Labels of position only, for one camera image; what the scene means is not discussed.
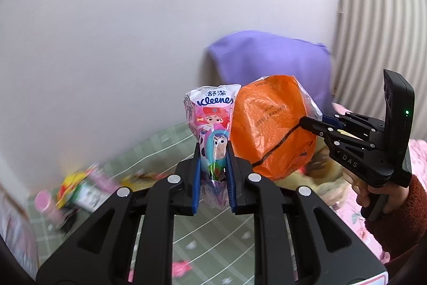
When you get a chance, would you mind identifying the pink floral blanket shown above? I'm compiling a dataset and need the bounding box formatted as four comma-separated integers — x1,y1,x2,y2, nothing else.
329,138,427,272

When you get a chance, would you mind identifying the pink foil snack wrapper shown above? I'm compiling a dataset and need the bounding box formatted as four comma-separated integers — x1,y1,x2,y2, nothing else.
85,163,111,185

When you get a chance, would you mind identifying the grey striped curtain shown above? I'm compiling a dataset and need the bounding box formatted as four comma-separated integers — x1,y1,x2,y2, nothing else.
334,0,427,142

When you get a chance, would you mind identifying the person's right hand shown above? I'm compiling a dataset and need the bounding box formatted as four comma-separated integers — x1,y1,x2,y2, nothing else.
343,170,412,215

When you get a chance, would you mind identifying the person's right forearm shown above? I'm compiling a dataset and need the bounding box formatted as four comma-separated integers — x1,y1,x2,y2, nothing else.
365,173,427,267

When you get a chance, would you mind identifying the black bin with yellow liner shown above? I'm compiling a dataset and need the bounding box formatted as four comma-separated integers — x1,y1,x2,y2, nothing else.
300,138,346,205

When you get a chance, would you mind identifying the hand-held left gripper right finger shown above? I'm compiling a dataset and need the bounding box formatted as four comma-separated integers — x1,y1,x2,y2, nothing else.
226,148,388,285

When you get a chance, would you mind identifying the small yellow wrapper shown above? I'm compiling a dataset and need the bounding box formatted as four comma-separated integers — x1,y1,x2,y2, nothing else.
57,173,85,202

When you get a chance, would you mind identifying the purple cloth on chair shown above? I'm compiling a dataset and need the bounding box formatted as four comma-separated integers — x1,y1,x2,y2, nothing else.
204,30,334,105

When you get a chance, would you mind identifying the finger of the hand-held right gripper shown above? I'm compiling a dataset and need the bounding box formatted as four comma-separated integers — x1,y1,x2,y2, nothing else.
298,116,378,153
321,111,385,141

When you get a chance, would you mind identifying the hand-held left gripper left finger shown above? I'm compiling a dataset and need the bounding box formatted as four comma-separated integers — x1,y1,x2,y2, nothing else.
36,143,202,285

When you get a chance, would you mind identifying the pink cup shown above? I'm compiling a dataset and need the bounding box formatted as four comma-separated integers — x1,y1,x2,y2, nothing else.
34,190,51,213

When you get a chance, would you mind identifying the green white carton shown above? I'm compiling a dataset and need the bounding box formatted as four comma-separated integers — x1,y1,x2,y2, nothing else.
72,181,102,213

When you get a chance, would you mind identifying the orange plastic bag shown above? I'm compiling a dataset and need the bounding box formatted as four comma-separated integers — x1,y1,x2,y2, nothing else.
230,75,323,181

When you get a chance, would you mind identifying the green checked tablecloth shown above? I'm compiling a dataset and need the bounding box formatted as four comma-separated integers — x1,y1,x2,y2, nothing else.
28,121,301,285

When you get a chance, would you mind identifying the pink caterpillar toy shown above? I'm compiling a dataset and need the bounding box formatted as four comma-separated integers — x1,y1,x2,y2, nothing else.
172,260,193,278

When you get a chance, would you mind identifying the printed plastic tissue packet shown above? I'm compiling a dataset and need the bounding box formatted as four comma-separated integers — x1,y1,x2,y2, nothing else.
183,84,241,209

